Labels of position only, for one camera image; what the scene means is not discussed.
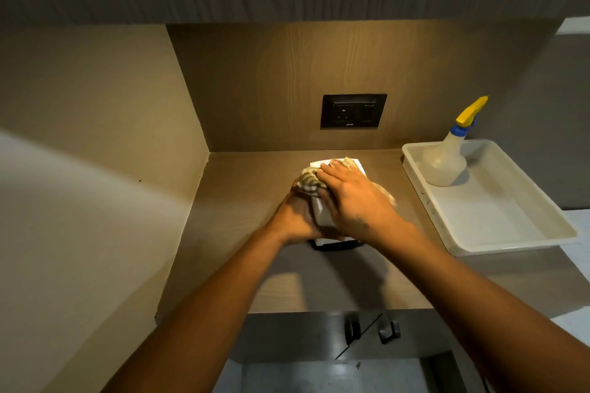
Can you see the person's right hand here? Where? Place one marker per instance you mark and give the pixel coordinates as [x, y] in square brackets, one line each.
[359, 208]

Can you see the person's left hand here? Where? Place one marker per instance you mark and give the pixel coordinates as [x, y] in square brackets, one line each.
[295, 222]

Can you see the white box-shaped appliance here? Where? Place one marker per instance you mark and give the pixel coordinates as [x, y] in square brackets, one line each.
[320, 215]

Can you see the striped cleaning cloth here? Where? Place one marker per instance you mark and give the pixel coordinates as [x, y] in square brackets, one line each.
[309, 182]

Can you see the person's left forearm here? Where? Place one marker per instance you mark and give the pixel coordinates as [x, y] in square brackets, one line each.
[207, 314]

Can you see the person's right forearm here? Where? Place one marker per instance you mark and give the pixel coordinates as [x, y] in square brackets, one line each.
[484, 314]

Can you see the spray bottle with yellow trigger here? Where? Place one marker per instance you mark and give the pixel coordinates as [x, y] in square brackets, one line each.
[445, 162]

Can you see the grey drawer cabinet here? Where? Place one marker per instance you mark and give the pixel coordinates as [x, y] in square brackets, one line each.
[295, 333]

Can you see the white plastic tray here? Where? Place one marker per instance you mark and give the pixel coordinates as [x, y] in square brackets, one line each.
[498, 213]

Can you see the bed with white sheet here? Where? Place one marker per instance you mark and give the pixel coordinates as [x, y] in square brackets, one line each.
[578, 231]

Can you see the black wall socket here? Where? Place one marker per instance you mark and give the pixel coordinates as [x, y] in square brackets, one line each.
[352, 111]

